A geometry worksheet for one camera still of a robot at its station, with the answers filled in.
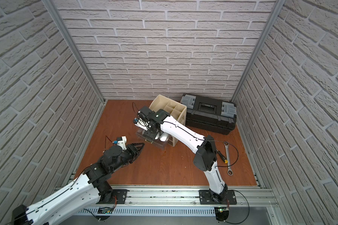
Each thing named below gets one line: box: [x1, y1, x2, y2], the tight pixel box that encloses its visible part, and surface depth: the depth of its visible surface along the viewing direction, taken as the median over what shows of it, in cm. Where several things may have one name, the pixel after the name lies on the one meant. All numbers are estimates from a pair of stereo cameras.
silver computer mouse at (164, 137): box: [159, 132, 169, 143], surface depth 77 cm
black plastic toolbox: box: [180, 93, 238, 135], surface depth 94 cm
